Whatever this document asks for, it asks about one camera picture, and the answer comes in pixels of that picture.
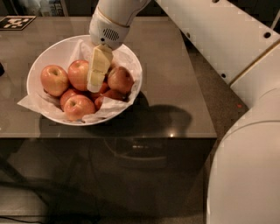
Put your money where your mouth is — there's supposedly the white bowl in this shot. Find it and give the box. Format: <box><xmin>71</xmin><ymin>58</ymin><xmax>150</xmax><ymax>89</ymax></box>
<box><xmin>26</xmin><ymin>34</ymin><xmax>144</xmax><ymax>127</ymax></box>

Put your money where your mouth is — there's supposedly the red apple front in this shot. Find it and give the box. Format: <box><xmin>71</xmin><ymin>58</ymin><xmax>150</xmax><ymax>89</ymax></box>
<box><xmin>64</xmin><ymin>94</ymin><xmax>95</xmax><ymax>122</ymax></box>

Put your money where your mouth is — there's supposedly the red apple lower right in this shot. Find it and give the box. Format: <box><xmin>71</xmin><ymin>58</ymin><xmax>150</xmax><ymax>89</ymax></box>
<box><xmin>94</xmin><ymin>89</ymin><xmax>124</xmax><ymax>110</ymax></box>

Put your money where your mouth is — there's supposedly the red apple top middle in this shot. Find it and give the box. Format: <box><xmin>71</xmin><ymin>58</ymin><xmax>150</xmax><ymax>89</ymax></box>
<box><xmin>67</xmin><ymin>59</ymin><xmax>88</xmax><ymax>91</ymax></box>

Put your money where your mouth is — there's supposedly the black white marker tag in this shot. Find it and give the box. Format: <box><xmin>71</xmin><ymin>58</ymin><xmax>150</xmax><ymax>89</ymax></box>
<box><xmin>0</xmin><ymin>16</ymin><xmax>36</xmax><ymax>31</ymax></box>

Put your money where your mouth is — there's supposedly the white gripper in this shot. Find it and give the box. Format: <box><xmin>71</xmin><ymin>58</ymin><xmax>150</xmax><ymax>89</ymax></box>
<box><xmin>87</xmin><ymin>6</ymin><xmax>130</xmax><ymax>93</ymax></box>

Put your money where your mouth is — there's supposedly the dark cabinet front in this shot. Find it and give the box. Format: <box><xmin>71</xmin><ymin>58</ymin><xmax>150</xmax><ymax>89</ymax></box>
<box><xmin>64</xmin><ymin>0</ymin><xmax>280</xmax><ymax>33</ymax></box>

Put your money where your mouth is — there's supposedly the red apple far left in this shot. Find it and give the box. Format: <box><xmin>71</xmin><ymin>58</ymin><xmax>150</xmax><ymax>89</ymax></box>
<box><xmin>40</xmin><ymin>65</ymin><xmax>70</xmax><ymax>97</ymax></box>

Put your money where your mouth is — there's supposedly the red apple centre small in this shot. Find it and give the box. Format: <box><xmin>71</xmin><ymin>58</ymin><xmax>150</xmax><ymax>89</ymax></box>
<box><xmin>89</xmin><ymin>82</ymin><xmax>109</xmax><ymax>101</ymax></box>

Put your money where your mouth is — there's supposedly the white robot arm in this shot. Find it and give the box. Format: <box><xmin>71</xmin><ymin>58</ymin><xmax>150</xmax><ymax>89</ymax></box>
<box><xmin>89</xmin><ymin>0</ymin><xmax>280</xmax><ymax>224</ymax></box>

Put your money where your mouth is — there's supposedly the red apple lower left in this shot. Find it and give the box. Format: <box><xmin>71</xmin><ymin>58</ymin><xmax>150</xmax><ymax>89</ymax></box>
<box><xmin>59</xmin><ymin>88</ymin><xmax>82</xmax><ymax>109</ymax></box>

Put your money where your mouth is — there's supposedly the white paper liner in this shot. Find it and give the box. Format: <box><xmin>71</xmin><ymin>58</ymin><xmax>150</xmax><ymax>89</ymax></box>
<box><xmin>17</xmin><ymin>38</ymin><xmax>142</xmax><ymax>124</ymax></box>

